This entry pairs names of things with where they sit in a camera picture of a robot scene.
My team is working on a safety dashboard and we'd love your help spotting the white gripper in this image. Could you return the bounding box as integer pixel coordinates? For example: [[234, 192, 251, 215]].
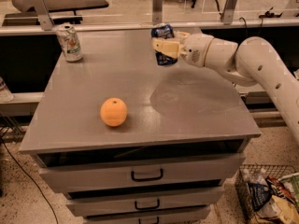
[[152, 31, 214, 68]]

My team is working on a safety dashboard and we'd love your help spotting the blue pepsi can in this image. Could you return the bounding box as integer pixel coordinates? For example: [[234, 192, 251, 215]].
[[151, 24, 178, 66]]

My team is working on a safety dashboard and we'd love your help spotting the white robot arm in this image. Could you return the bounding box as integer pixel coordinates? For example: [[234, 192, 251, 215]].
[[152, 32, 299, 143]]

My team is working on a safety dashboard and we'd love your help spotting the white green soda can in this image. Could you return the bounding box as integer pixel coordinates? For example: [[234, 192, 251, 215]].
[[56, 23, 82, 62]]

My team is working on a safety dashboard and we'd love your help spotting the orange fruit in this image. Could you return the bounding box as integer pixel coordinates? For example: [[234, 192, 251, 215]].
[[100, 98, 127, 127]]

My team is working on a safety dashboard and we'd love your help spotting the grey drawer cabinet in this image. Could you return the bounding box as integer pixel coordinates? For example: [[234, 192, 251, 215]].
[[19, 27, 262, 224]]

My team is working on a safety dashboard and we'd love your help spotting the top grey drawer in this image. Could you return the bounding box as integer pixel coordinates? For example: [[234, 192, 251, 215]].
[[40, 153, 245, 193]]

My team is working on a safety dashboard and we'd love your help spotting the grey drawer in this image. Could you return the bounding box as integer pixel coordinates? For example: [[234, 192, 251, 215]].
[[66, 187, 224, 217], [40, 153, 245, 193], [83, 205, 210, 224]]

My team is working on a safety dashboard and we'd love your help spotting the middle grey drawer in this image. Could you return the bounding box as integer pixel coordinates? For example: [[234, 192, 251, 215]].
[[66, 187, 224, 217]]

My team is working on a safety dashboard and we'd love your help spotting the dark blue snack bag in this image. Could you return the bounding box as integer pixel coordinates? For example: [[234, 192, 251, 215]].
[[248, 183, 272, 211]]

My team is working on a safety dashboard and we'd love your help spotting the bottom grey drawer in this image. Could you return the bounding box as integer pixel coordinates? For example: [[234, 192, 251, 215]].
[[83, 205, 210, 224]]

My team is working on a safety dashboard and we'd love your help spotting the clear plastic bottle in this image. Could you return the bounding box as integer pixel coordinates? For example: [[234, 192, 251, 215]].
[[0, 77, 14, 102]]

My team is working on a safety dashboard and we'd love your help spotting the yellow snack bag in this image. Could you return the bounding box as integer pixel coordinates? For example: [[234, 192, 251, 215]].
[[257, 196, 299, 224]]

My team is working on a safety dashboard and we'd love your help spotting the middle metal bracket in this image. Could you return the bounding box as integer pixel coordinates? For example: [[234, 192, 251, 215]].
[[152, 0, 163, 24]]

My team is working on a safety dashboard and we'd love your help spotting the metal bracket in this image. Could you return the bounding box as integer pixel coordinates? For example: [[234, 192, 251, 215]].
[[221, 0, 238, 24], [152, 0, 163, 24], [31, 0, 54, 31]]

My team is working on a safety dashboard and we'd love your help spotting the right metal bracket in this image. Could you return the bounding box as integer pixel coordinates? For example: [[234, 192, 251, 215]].
[[221, 0, 238, 24]]

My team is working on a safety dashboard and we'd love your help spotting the left metal bracket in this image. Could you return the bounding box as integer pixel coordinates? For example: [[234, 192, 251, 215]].
[[31, 0, 54, 31]]

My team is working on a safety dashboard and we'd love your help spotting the wire basket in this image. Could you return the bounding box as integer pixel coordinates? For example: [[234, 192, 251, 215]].
[[235, 164, 296, 224]]

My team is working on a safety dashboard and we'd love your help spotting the black floor cable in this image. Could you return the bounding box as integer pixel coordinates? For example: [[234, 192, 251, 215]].
[[0, 138, 59, 224]]

